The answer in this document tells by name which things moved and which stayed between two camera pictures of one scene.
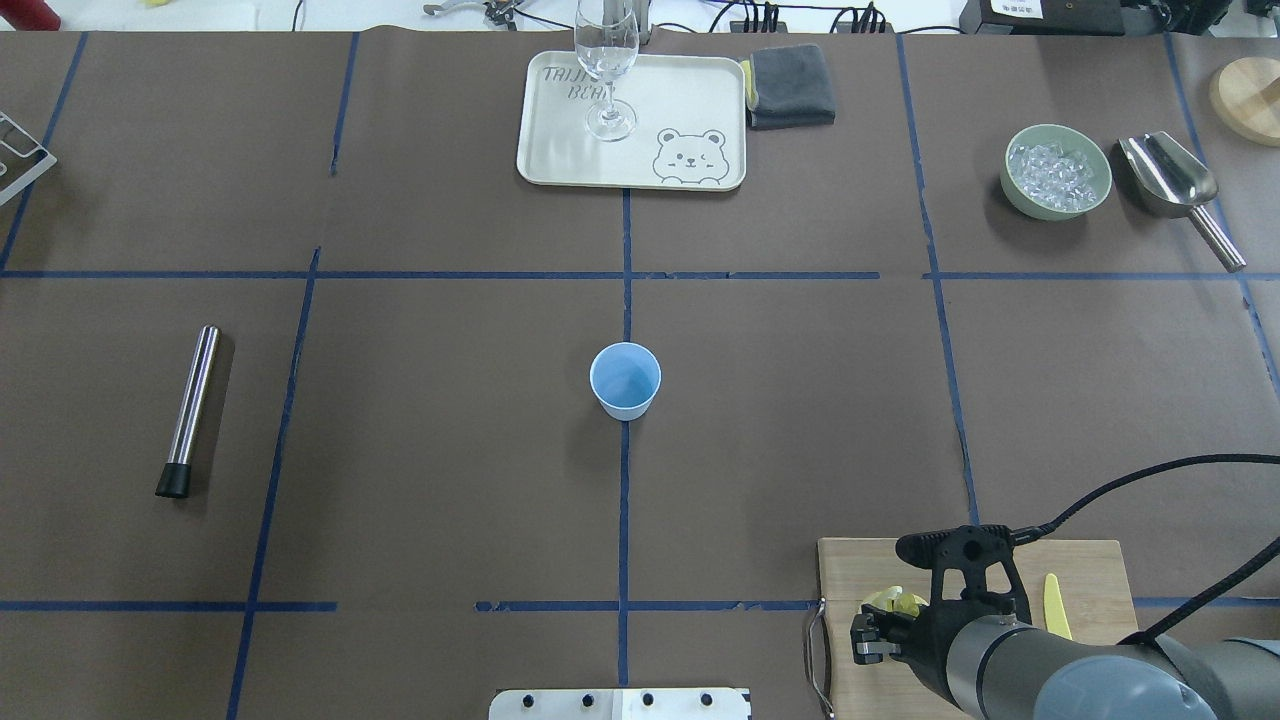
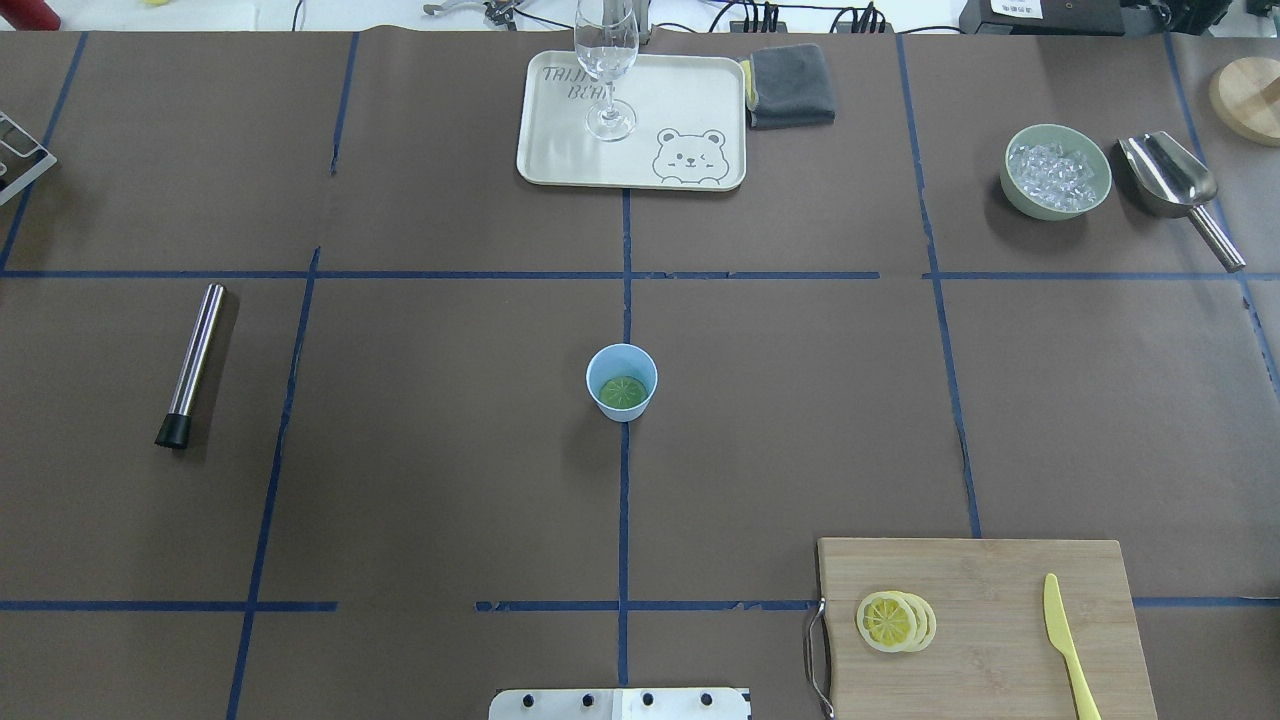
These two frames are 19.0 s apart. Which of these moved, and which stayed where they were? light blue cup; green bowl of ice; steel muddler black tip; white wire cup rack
Moved: steel muddler black tip
Stayed: light blue cup; green bowl of ice; white wire cup rack
